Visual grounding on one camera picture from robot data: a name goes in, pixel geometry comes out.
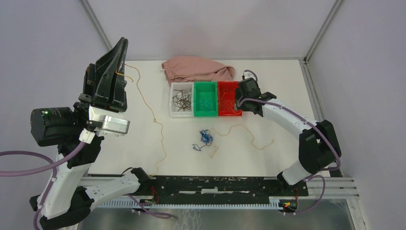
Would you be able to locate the clear plastic bin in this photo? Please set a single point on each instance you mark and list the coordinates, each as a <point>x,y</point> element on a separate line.
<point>181,100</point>

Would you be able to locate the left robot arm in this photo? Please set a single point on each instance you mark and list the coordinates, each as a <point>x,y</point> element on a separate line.
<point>78,132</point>

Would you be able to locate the green plastic bin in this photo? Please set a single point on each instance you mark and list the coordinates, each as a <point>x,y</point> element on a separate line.
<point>205,99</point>

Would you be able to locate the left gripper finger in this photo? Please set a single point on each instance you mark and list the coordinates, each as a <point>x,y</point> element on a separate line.
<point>120,82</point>
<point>105,75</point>

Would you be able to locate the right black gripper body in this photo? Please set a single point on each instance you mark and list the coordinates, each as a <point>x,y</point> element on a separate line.
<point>243,104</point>

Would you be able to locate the red plastic bin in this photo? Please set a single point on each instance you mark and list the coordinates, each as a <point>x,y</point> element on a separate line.
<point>226,98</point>

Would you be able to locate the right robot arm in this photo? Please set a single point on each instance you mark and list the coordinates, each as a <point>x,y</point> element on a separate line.
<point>318,149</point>

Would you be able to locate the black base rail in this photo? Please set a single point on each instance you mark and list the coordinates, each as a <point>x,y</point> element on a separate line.
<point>210,190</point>

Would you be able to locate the pink cloth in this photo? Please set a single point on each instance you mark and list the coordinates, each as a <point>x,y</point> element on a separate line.
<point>193,68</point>

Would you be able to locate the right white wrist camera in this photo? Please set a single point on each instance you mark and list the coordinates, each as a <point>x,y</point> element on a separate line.
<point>249,74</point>

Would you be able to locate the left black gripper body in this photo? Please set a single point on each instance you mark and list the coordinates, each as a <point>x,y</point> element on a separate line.
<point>99,102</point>

